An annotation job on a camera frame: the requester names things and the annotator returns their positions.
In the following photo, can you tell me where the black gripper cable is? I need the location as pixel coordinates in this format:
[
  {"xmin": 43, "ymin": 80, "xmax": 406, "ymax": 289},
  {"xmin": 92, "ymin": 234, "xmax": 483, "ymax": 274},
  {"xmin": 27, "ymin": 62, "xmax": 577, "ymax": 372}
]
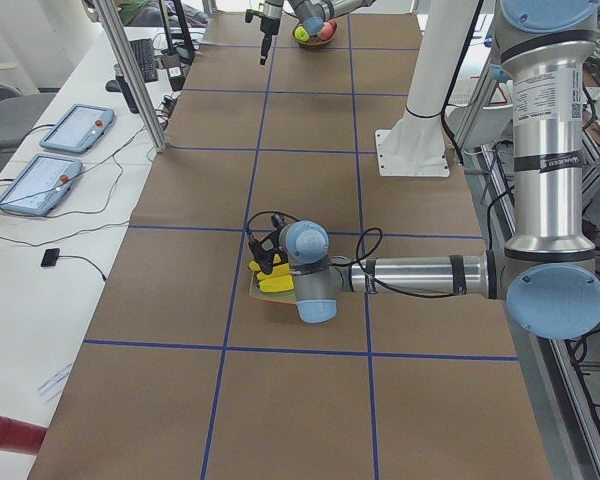
[{"xmin": 244, "ymin": 210, "xmax": 469, "ymax": 299}]

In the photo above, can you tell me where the black keyboard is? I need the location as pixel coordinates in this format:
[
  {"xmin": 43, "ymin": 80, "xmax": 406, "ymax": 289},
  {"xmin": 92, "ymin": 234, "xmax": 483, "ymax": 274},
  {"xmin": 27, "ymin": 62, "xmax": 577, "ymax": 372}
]
[{"xmin": 130, "ymin": 39, "xmax": 158, "ymax": 83}]

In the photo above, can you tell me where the aluminium frame post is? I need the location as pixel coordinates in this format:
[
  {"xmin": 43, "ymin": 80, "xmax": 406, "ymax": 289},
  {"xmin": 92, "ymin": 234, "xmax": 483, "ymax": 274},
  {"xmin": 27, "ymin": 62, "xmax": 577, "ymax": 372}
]
[{"xmin": 93, "ymin": 0, "xmax": 166, "ymax": 153}]

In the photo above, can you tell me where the small black puck device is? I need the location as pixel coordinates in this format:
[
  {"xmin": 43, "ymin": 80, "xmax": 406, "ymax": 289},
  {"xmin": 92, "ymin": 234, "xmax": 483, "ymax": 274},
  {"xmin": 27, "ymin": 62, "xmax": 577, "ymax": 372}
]
[{"xmin": 40, "ymin": 248, "xmax": 60, "ymax": 268}]

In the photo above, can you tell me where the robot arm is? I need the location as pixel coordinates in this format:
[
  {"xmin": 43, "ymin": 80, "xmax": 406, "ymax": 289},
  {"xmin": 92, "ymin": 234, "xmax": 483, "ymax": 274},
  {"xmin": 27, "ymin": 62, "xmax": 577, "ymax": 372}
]
[
  {"xmin": 245, "ymin": 0, "xmax": 375, "ymax": 66},
  {"xmin": 279, "ymin": 1, "xmax": 600, "ymax": 340}
]

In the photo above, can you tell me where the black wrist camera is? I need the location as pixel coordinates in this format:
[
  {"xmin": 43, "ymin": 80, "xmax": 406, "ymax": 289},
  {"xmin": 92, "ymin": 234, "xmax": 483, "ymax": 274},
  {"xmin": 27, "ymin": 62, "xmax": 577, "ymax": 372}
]
[
  {"xmin": 246, "ymin": 211, "xmax": 288, "ymax": 274},
  {"xmin": 245, "ymin": 8, "xmax": 263, "ymax": 23}
]

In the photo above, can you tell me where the green pear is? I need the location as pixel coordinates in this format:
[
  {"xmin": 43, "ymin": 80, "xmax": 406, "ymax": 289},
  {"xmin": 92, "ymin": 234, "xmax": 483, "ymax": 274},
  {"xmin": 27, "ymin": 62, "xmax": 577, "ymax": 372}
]
[{"xmin": 293, "ymin": 25, "xmax": 311, "ymax": 43}]

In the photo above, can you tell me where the black bottle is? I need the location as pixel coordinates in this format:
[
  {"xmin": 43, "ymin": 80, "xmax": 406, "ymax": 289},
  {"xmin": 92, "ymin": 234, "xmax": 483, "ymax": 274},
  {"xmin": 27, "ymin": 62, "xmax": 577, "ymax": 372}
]
[{"xmin": 114, "ymin": 63, "xmax": 139, "ymax": 114}]

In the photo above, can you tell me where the upper teach pendant tablet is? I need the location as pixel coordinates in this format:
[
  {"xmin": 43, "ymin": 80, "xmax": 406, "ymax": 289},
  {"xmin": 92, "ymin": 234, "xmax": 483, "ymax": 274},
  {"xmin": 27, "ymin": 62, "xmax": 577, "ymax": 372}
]
[{"xmin": 39, "ymin": 104, "xmax": 115, "ymax": 154}]

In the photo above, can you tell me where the teach pendant tablet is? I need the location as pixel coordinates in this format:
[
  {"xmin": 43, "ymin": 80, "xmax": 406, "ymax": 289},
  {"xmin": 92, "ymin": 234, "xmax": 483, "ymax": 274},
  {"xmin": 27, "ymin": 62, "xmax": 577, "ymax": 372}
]
[
  {"xmin": 39, "ymin": 104, "xmax": 115, "ymax": 154},
  {"xmin": 0, "ymin": 153, "xmax": 83, "ymax": 217}
]

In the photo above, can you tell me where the brown paper table mat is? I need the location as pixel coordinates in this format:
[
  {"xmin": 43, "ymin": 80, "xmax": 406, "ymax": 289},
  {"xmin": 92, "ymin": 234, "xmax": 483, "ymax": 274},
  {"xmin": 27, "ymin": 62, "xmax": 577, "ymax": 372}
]
[{"xmin": 31, "ymin": 14, "xmax": 552, "ymax": 479}]

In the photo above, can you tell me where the upper red apple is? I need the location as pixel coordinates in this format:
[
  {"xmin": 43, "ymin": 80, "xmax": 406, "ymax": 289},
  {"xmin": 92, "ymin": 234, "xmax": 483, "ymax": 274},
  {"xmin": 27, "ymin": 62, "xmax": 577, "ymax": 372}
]
[{"xmin": 320, "ymin": 19, "xmax": 337, "ymax": 38}]

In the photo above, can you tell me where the grey square plate orange rim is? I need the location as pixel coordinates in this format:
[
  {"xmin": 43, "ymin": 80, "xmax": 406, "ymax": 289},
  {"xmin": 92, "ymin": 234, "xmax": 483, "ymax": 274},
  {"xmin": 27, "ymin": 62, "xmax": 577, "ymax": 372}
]
[{"xmin": 249, "ymin": 272, "xmax": 296, "ymax": 305}]

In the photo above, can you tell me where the woven fruit basket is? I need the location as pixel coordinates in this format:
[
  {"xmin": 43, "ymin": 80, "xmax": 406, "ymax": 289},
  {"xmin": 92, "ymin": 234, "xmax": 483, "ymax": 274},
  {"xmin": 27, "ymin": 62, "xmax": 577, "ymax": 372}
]
[{"xmin": 292, "ymin": 24, "xmax": 337, "ymax": 47}]

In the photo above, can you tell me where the lower teach pendant tablet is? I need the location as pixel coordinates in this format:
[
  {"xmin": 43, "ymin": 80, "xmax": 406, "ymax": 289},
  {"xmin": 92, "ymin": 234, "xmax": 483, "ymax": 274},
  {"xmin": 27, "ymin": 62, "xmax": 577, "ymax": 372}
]
[{"xmin": 0, "ymin": 153, "xmax": 83, "ymax": 217}]

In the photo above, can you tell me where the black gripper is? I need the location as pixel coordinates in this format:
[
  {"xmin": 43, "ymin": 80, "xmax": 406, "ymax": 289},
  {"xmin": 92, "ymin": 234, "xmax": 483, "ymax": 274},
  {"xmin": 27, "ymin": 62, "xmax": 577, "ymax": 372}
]
[{"xmin": 259, "ymin": 15, "xmax": 280, "ymax": 66}]

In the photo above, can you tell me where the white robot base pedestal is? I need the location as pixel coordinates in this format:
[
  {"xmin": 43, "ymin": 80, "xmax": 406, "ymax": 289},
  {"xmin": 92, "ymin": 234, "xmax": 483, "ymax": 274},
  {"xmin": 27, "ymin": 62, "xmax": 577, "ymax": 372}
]
[{"xmin": 375, "ymin": 1, "xmax": 482, "ymax": 177}]

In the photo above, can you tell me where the red cylinder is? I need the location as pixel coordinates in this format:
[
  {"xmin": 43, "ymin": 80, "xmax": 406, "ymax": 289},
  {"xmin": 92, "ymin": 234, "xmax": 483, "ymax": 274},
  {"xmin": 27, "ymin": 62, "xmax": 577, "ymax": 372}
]
[{"xmin": 0, "ymin": 415, "xmax": 47, "ymax": 455}]

